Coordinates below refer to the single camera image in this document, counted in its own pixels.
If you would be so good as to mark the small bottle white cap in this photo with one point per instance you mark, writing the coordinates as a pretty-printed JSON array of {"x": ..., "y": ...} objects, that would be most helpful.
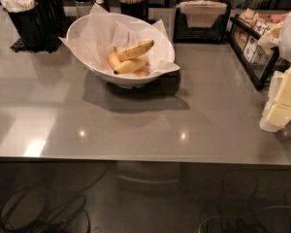
[{"x": 102, "y": 4}]

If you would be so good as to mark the white bowl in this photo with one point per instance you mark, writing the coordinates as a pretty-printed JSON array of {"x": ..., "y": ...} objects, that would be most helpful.
[{"x": 97, "y": 29}]

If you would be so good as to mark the orange banana underneath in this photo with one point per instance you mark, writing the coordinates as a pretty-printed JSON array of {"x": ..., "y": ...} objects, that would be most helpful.
[{"x": 141, "y": 72}]

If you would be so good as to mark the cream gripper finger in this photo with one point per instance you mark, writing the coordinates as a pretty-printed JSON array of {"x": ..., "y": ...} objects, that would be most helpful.
[{"x": 277, "y": 111}]

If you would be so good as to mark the black napkin dispenser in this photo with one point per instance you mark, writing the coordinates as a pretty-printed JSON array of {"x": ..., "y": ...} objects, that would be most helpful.
[{"x": 214, "y": 35}]

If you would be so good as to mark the black stirrer cup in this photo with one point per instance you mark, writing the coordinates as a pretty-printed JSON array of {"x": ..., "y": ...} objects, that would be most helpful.
[{"x": 137, "y": 10}]

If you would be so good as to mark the black condiment packet rack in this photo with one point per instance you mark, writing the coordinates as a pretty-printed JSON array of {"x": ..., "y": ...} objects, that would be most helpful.
[{"x": 259, "y": 64}]

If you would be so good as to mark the orange banana at left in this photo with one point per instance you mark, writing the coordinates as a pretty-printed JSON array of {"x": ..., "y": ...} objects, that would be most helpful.
[{"x": 113, "y": 58}]

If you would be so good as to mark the black cutlery holder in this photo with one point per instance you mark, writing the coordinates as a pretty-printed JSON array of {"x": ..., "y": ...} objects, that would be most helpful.
[{"x": 33, "y": 25}]

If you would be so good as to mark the black mat under holder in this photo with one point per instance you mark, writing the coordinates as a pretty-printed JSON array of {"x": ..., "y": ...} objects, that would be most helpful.
[{"x": 50, "y": 42}]

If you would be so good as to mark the yellow banana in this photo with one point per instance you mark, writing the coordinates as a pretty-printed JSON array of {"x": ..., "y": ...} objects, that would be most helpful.
[
  {"x": 135, "y": 50},
  {"x": 129, "y": 66}
]

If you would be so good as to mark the white paper liner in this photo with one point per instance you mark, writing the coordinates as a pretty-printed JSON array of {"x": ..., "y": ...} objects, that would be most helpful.
[{"x": 100, "y": 39}]

